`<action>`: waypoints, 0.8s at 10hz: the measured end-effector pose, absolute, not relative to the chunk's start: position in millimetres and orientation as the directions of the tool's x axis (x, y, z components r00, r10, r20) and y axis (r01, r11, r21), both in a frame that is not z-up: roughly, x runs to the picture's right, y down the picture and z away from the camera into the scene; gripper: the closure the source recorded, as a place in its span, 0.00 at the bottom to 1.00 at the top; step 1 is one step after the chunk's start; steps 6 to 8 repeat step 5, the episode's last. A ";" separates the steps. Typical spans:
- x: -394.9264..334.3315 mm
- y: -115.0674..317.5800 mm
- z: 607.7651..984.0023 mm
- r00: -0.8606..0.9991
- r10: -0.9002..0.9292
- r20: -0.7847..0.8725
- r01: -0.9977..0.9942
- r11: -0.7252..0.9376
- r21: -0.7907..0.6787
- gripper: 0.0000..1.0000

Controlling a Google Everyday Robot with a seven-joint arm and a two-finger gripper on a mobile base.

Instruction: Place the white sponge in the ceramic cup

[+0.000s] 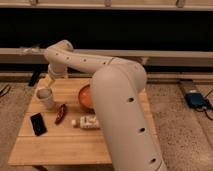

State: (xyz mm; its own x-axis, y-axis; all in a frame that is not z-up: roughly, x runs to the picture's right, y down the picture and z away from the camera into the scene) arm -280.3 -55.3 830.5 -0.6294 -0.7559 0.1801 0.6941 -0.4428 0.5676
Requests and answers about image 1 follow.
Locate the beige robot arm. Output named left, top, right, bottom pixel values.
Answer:
left=44, top=40, right=168, bottom=171

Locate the grey ceramic cup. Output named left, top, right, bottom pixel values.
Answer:
left=36, top=88, right=55, bottom=109

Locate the dark red chili pepper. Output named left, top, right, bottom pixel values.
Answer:
left=55, top=104, right=66, bottom=125

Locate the orange bowl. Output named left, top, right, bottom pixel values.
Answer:
left=78, top=84, right=93, bottom=112

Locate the black rectangular phone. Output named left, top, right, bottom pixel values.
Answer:
left=30, top=113, right=47, bottom=136

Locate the wooden table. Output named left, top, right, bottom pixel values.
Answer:
left=7, top=77, right=161, bottom=167

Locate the clear plastic bottle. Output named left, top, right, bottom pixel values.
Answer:
left=71, top=115, right=100, bottom=129

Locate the blue electronic box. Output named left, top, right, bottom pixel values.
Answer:
left=185, top=90, right=207, bottom=108

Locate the long metal rail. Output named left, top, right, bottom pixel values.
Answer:
left=0, top=48, right=213, bottom=67

